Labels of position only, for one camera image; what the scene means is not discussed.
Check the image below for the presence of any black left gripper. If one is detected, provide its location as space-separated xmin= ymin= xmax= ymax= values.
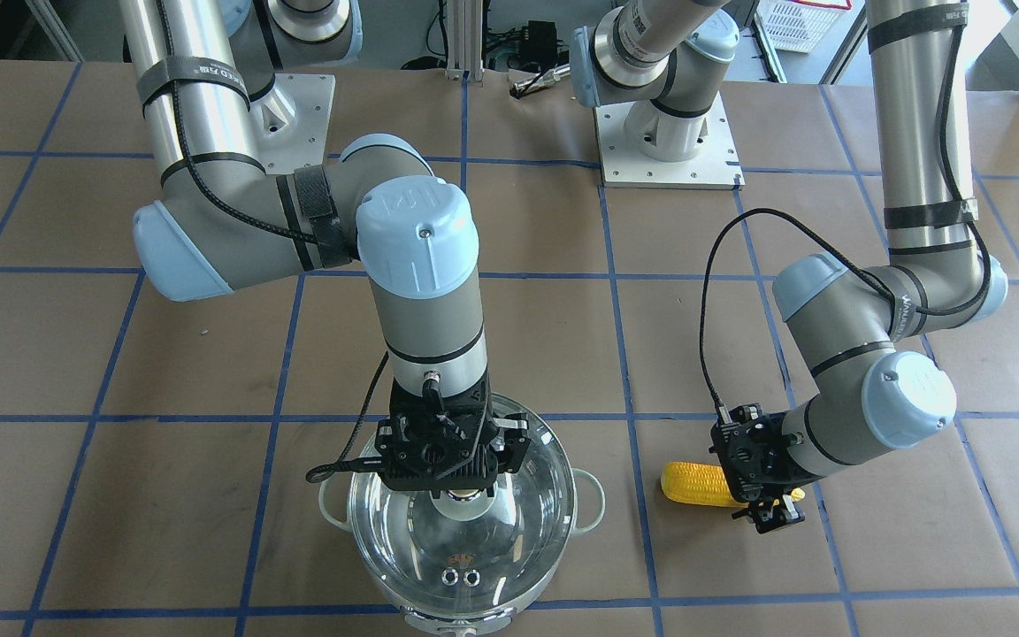
xmin=710 ymin=403 xmax=805 ymax=533

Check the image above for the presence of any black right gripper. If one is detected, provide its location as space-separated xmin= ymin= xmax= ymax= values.
xmin=375 ymin=378 xmax=530 ymax=493

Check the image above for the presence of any yellow corn cob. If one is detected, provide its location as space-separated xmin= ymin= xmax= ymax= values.
xmin=660 ymin=462 xmax=806 ymax=509

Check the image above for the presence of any glass pot lid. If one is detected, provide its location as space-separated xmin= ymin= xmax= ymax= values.
xmin=347 ymin=395 xmax=578 ymax=618

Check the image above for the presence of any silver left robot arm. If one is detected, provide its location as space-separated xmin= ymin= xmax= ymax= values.
xmin=711 ymin=1 xmax=1008 ymax=533

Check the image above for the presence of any white cooking pot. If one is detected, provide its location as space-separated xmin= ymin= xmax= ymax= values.
xmin=318 ymin=395 xmax=606 ymax=637

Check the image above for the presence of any white plastic basket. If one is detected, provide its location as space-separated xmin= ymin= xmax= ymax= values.
xmin=755 ymin=1 xmax=852 ymax=53

